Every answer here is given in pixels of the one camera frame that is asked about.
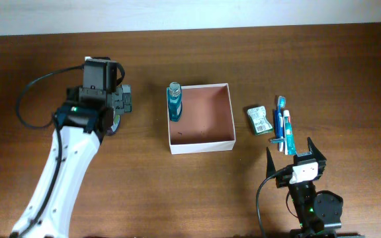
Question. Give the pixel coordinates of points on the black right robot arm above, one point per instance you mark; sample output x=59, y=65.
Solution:
x=318, y=212

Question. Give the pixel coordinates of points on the green white soap packet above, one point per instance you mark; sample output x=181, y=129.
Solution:
x=258, y=118

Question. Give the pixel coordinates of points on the blue razor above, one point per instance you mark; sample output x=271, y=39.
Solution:
x=276, y=123

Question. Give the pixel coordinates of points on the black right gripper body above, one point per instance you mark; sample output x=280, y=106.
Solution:
x=283, y=180

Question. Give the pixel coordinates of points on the green white toothpaste tube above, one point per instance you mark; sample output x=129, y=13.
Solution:
x=290, y=148

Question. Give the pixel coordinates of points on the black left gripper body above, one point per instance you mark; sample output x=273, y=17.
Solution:
x=122, y=100

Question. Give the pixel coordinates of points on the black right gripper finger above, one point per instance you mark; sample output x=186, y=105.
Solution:
x=270, y=165
x=314, y=151

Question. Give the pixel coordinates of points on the blue mouthwash bottle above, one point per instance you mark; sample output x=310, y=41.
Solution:
x=174, y=101

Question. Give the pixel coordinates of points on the clear gel bottle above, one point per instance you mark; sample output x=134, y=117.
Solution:
x=115, y=126

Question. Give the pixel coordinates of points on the blue white toothbrush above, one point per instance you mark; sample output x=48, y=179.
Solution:
x=280, y=105

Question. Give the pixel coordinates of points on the pink open box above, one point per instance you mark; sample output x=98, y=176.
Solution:
x=206, y=123

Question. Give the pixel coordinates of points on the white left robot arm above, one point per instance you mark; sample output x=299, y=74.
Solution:
x=90, y=112

